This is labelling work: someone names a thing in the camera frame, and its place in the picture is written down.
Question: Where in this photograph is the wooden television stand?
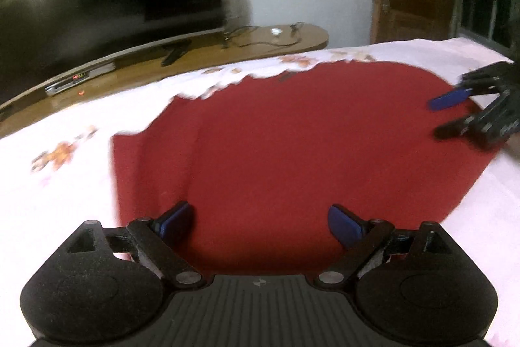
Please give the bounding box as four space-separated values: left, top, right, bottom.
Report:
0 24 329 139

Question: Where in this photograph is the black cable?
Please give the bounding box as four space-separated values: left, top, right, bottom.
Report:
221 22 306 49

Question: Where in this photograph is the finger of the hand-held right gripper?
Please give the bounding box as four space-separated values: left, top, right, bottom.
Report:
430 61 520 111
434 89 520 149

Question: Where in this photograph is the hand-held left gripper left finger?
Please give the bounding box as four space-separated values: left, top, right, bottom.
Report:
61 201 202 288

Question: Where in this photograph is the silver set-top box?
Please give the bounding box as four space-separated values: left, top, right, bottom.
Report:
45 62 117 98

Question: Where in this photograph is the red knitted sweater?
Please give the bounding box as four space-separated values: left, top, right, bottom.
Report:
110 61 503 277

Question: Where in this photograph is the floral white bedsheet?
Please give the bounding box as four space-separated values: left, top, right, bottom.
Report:
0 37 520 347

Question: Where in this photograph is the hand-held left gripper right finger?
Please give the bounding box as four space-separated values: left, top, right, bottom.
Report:
315 204 462 288

